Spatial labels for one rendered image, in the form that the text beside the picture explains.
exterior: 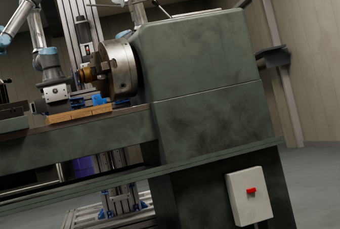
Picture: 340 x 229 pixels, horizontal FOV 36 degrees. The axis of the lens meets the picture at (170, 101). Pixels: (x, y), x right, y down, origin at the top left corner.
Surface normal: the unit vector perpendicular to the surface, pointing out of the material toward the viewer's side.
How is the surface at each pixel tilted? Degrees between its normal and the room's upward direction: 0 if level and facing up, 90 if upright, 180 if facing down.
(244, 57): 90
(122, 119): 90
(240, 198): 90
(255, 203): 90
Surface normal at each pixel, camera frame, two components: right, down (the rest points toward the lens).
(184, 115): 0.29, -0.11
